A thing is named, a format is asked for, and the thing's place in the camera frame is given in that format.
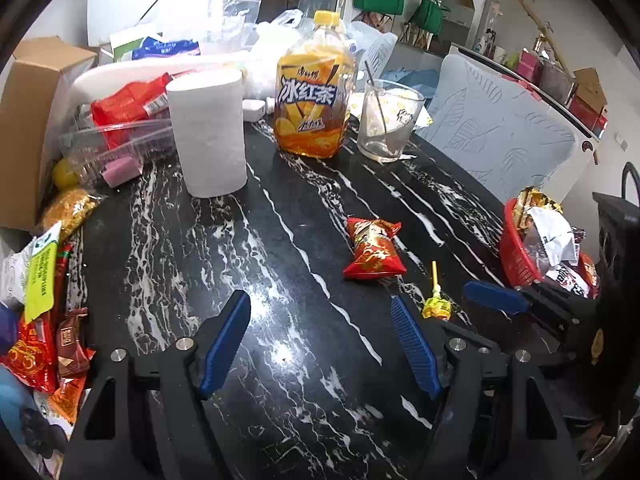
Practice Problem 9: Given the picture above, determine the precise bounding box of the white plastic bag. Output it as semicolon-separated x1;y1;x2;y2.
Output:
247;9;306;96

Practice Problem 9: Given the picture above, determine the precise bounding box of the blue plush toy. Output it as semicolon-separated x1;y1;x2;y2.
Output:
0;365;68;461

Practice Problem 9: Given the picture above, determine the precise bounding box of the iced tea bottle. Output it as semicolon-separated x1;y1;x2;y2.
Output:
272;10;358;159

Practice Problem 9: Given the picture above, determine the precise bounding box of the golden snack packet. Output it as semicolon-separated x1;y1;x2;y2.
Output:
35;187;103;241

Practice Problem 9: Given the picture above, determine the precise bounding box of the blue plastic bag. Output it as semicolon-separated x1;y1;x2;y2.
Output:
385;67;443;91

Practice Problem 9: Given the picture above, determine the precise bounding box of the small white device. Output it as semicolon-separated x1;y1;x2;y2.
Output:
242;97;276;123

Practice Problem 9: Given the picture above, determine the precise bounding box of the open cardboard box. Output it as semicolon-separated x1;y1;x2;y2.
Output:
572;67;608;106

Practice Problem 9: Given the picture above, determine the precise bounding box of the pile of red snack packets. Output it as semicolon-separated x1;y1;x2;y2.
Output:
0;307;96;423

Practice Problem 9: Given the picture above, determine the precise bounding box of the brown cardboard box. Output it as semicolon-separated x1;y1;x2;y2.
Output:
0;36;98;233

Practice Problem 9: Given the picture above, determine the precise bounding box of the blue white tissue pack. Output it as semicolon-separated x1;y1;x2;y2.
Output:
132;37;201;61

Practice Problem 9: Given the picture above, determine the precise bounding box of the pink box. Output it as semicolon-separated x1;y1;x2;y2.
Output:
520;50;543;81

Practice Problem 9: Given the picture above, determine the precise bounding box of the red plastic packet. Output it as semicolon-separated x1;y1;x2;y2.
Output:
91;72;173;148

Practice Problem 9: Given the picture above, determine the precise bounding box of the silver foil packet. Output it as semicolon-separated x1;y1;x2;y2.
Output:
525;207;576;266

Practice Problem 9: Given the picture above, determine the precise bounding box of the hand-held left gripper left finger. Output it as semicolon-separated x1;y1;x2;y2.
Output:
60;290;252;480

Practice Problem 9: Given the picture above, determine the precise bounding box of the white paper towel roll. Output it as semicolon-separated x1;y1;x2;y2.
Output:
165;69;248;198

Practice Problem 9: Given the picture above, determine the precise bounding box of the grey container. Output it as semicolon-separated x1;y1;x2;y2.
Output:
540;60;576;106

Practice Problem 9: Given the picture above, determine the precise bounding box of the bamboo stick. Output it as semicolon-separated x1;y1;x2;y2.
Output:
492;0;601;161

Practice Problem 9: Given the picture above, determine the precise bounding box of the gold foil candy packet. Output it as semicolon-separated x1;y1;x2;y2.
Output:
515;186;563;228

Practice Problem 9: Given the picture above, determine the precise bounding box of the clear plastic container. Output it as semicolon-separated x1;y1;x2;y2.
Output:
57;119;176;186

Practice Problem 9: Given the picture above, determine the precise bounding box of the green label white packet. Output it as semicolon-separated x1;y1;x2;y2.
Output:
0;220;63;323

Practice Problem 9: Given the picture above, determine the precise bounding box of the clear zip bag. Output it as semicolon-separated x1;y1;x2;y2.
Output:
207;0;263;56

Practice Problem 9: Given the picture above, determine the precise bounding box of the yellow lemon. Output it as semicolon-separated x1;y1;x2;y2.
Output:
52;157;83;191

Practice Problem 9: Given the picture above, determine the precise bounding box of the metal straw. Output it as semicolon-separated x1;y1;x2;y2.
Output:
364;60;393;136

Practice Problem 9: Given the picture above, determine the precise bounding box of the white refrigerator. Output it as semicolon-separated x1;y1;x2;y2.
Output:
86;0;228;48

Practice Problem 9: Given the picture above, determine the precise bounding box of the yellow white packet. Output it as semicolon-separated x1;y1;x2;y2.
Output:
350;87;433;128

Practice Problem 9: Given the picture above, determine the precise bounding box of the puffy red snack packet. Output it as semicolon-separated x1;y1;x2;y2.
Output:
342;217;407;281

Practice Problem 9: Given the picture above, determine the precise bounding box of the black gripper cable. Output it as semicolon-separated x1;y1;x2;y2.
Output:
621;161;640;201

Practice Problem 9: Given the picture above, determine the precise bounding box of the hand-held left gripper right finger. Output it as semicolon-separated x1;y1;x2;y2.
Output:
391;295;581;480

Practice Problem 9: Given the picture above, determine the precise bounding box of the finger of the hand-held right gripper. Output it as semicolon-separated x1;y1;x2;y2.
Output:
462;281;598;333
440;320;551;368

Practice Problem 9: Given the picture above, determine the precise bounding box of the red box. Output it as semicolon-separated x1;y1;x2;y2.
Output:
570;95;608;138

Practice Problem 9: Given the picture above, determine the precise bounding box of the green white carton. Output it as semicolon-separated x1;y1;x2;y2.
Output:
109;25;166;63

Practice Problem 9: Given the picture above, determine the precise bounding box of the chair with blue cover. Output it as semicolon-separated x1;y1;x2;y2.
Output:
412;54;578;211

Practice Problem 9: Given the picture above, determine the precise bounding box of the red plastic basket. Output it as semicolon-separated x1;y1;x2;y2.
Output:
500;197;601;301

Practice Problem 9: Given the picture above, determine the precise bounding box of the white foam tray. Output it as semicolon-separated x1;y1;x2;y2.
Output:
70;50;266;106

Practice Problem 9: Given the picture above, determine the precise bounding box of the pink block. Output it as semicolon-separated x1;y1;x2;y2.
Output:
101;156;144;188

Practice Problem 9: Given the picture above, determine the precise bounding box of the plastic covered chair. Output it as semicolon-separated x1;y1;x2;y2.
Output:
347;20;398;81

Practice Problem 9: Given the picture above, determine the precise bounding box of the yellow lollipop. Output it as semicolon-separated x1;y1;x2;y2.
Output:
421;260;451;321

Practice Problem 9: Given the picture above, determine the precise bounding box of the white black-print snack packet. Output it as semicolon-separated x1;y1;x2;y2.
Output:
542;260;593;298

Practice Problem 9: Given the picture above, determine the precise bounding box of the clear drinking glass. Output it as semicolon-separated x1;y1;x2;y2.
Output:
356;78;426;163

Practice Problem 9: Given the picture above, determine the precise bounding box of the tall glass bottle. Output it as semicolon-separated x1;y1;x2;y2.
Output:
485;0;501;46

